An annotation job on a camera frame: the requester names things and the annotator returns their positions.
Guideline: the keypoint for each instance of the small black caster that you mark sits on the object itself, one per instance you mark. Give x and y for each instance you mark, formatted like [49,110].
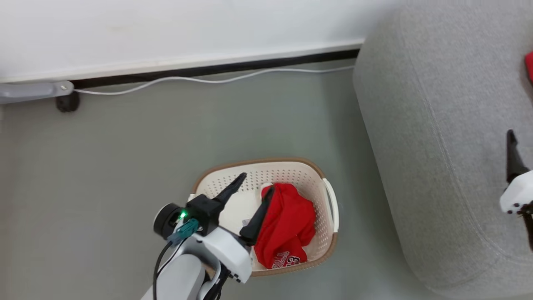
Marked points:
[67,103]

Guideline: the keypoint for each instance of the grey fabric sofa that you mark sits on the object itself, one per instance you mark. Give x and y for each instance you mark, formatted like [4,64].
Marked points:
[437,137]

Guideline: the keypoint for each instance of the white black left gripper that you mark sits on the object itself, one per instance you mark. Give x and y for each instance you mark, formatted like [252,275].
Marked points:
[225,250]

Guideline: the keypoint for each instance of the grey metal partition foot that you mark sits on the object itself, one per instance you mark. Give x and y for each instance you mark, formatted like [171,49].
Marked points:
[29,91]

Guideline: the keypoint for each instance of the white partition bottom rail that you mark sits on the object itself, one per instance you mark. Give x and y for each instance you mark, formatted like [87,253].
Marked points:
[187,62]

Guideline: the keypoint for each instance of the cream perforated laundry basket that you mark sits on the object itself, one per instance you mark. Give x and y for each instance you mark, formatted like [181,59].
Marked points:
[291,173]

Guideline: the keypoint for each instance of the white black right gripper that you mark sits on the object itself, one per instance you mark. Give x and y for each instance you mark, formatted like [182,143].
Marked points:
[518,193]

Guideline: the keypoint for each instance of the red garment with white print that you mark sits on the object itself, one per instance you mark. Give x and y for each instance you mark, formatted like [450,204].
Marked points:
[287,225]

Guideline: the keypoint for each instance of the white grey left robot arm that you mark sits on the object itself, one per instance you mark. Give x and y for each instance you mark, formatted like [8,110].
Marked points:
[183,277]

